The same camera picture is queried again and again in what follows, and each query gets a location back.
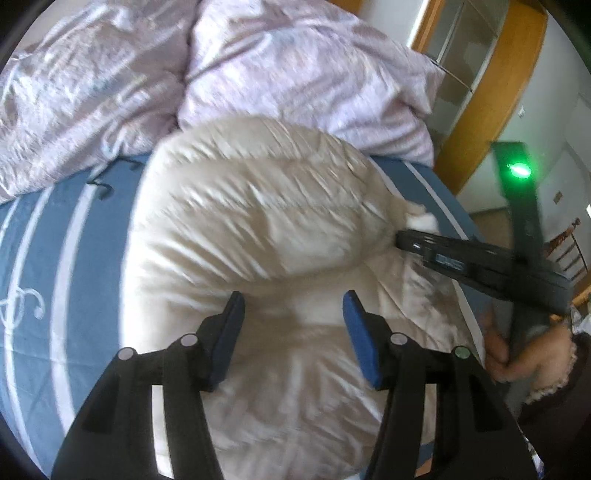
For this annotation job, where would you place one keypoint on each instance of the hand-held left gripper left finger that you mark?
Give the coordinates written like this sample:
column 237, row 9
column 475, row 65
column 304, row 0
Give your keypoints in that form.
column 228, row 332

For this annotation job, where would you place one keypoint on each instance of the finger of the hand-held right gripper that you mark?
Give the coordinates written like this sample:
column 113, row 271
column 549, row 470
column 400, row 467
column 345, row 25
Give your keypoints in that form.
column 452, row 258

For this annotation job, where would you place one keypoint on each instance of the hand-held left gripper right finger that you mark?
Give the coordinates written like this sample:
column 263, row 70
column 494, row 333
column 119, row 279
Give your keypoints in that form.
column 360, row 341

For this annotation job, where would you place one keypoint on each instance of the cream puffer jacket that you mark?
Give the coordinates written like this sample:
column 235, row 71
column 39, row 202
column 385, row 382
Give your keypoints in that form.
column 254, row 207

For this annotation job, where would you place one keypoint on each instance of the person's right forearm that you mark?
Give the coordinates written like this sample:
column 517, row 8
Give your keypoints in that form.
column 554, row 390

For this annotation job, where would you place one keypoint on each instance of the person's right hand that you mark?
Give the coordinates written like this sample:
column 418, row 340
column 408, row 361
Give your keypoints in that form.
column 496, row 355

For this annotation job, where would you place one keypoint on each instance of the wooden chair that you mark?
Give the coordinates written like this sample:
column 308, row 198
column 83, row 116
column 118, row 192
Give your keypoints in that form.
column 570, row 249

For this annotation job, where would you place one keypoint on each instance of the cluttered side table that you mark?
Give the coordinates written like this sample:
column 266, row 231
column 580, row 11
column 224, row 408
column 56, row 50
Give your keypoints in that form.
column 582, row 314

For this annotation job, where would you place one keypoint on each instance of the wooden wardrobe with glass doors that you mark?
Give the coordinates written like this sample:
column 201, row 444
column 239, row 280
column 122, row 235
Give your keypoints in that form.
column 480, row 92

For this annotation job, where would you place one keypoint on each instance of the blue white-striped bed sheet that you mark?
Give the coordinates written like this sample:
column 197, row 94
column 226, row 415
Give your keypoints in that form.
column 108, row 258

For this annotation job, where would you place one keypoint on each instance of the lilac crumpled duvet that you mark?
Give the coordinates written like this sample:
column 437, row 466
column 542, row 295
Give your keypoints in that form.
column 277, row 69

